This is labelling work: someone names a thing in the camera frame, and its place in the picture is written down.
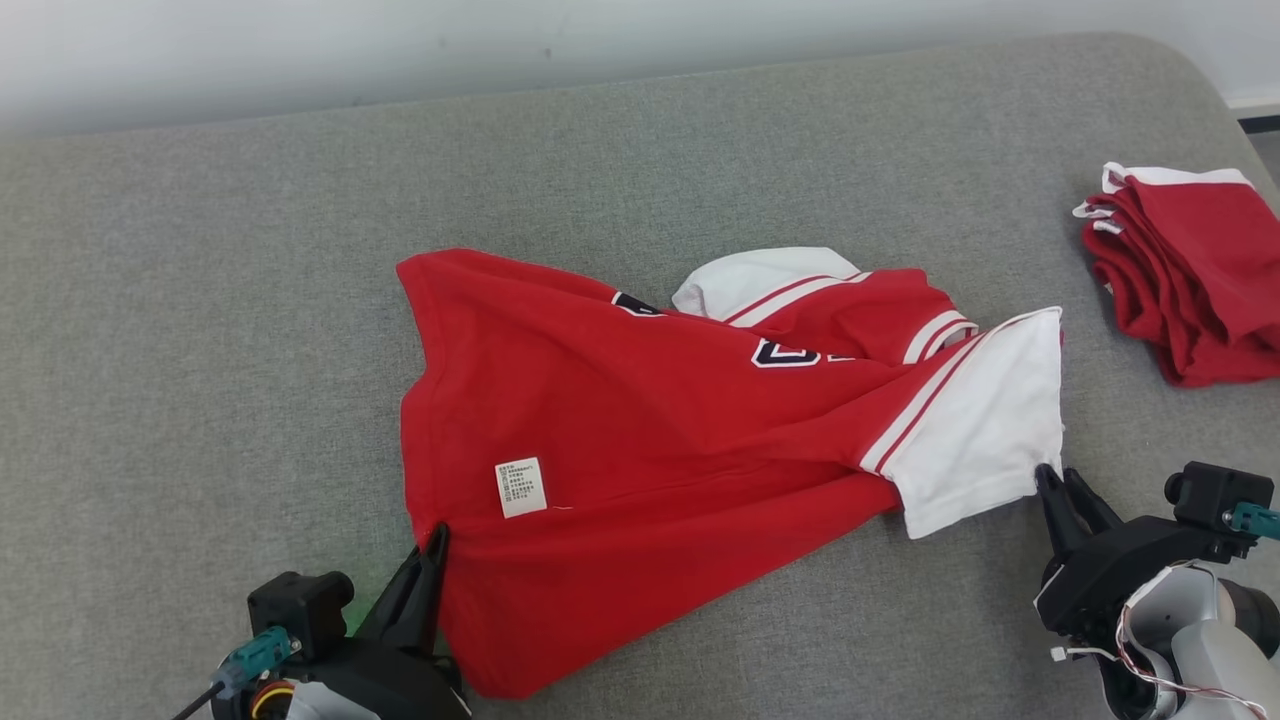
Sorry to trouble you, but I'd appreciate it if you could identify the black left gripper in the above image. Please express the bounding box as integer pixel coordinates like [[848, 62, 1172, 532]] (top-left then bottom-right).
[[300, 522, 471, 720]]

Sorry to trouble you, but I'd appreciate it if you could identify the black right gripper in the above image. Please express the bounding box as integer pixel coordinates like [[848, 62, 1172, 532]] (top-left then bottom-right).
[[1035, 463, 1231, 641]]

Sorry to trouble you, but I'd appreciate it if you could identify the red shirts stack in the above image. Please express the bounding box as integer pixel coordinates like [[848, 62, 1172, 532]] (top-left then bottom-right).
[[1072, 162, 1280, 389]]

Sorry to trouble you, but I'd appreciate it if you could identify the red white shirt with lettering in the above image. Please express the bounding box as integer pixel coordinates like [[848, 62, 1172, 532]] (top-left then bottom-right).
[[397, 245, 1066, 701]]

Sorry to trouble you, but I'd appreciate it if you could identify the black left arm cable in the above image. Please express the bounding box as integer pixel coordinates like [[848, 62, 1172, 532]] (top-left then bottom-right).
[[170, 680, 229, 720]]

